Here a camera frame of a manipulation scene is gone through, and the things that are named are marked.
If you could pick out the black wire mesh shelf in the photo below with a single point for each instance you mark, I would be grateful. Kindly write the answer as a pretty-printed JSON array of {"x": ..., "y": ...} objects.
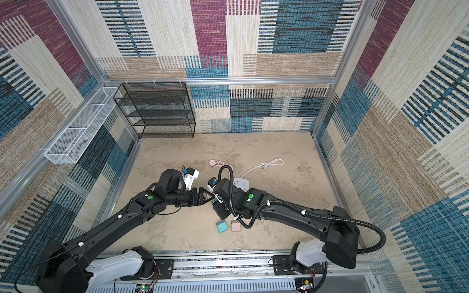
[{"x": 157, "y": 110}]

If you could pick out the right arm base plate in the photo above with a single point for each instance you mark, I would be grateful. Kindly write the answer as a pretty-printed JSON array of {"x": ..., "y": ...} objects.
[{"x": 282, "y": 265}]

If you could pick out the teal plug adapter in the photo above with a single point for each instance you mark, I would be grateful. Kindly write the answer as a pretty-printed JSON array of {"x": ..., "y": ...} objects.
[{"x": 222, "y": 226}]

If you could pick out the white wire mesh basket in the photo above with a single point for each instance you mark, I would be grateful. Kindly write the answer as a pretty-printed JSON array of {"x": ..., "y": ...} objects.
[{"x": 77, "y": 136}]

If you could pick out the aluminium mounting rail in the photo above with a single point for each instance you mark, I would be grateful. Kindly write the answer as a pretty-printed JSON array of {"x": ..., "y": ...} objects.
[{"x": 244, "y": 271}]

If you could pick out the pink plug adapter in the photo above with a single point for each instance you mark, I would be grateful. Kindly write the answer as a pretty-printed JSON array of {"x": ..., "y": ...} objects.
[{"x": 236, "y": 226}]

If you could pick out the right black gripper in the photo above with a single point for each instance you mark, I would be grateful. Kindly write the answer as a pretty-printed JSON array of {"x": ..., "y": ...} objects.
[{"x": 218, "y": 207}]

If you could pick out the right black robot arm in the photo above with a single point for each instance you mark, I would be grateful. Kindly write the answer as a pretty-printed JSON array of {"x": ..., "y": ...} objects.
[{"x": 336, "y": 235}]

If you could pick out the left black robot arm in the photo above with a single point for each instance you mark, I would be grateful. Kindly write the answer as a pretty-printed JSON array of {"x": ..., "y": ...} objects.
[{"x": 71, "y": 267}]

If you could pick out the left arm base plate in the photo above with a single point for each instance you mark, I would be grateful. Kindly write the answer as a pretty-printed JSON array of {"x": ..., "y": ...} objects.
[{"x": 163, "y": 269}]

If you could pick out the white square power strip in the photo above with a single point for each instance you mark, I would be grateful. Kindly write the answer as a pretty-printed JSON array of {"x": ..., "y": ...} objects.
[{"x": 241, "y": 183}]

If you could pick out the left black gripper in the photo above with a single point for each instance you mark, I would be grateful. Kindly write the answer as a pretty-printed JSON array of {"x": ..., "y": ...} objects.
[{"x": 195, "y": 202}]

